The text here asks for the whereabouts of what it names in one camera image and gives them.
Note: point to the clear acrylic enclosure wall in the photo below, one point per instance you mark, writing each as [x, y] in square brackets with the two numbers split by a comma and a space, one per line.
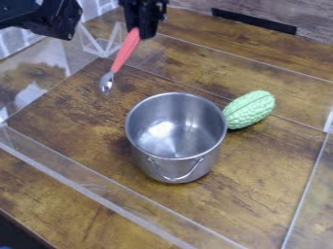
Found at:
[69, 181]

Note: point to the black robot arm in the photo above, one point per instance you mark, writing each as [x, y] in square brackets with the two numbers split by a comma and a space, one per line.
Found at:
[54, 18]

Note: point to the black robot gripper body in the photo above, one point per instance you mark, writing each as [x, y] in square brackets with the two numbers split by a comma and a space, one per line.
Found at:
[160, 3]

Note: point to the green bitter melon toy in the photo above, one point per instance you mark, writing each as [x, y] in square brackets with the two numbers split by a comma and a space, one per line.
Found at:
[249, 109]

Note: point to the stainless steel pot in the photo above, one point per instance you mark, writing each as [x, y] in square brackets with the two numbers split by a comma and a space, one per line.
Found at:
[176, 130]

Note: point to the orange handled metal spoon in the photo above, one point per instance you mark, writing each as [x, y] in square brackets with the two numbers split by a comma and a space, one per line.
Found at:
[126, 50]

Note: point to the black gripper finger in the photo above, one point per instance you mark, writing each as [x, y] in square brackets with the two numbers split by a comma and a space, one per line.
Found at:
[150, 15]
[131, 16]

